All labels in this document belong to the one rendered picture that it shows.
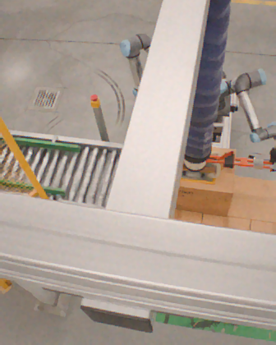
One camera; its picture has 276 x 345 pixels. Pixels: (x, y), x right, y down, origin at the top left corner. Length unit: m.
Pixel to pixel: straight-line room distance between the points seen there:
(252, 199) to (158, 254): 3.08
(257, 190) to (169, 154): 2.89
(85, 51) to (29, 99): 1.02
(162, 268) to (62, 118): 4.42
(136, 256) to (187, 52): 0.51
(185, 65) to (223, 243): 0.46
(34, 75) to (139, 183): 4.81
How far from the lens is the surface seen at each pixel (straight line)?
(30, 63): 5.60
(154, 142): 0.69
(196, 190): 3.05
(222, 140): 4.16
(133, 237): 0.44
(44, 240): 0.46
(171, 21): 0.91
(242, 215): 3.42
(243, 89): 2.82
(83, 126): 4.67
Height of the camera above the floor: 3.61
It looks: 57 degrees down
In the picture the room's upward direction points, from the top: 9 degrees counter-clockwise
